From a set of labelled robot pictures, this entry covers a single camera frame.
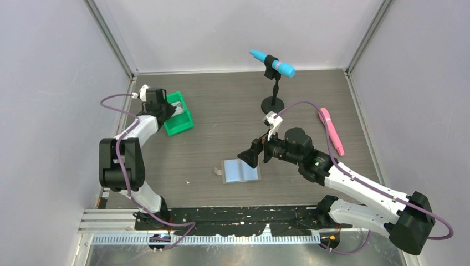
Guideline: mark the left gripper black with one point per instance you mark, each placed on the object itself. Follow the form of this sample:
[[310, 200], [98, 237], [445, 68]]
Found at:
[[170, 110]]

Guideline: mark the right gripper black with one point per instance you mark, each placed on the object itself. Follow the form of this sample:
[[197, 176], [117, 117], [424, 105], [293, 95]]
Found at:
[[250, 155]]

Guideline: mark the grey leather card holder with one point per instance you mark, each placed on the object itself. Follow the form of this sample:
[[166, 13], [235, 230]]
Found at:
[[237, 171]]

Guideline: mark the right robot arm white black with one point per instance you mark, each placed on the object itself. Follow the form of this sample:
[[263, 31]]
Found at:
[[404, 219]]

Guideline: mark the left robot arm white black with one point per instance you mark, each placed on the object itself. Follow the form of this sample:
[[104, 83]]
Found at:
[[121, 163]]

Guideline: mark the silver VIP card stack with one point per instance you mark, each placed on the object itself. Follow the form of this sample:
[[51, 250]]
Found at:
[[179, 109]]

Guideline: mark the green plastic bin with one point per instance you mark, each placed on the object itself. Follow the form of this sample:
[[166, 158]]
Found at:
[[180, 123]]

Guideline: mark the black microphone stand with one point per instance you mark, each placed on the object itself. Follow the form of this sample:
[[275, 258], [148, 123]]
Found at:
[[272, 103]]

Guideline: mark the pink toy microphone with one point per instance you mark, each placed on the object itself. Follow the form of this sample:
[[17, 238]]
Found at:
[[325, 118]]

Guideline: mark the blue toy microphone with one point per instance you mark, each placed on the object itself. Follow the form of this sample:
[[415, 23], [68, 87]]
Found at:
[[273, 66]]

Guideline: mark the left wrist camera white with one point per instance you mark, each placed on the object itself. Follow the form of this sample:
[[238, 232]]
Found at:
[[149, 94]]

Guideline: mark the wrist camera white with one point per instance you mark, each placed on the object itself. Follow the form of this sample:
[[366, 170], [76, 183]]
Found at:
[[273, 121], [149, 94]]

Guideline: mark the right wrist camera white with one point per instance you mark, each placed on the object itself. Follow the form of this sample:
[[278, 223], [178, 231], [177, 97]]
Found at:
[[273, 121]]

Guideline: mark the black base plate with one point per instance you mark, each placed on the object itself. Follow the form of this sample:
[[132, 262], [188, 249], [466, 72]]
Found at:
[[238, 221]]

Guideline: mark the aluminium frame rail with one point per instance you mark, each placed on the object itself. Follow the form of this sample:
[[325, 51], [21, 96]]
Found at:
[[117, 226]]

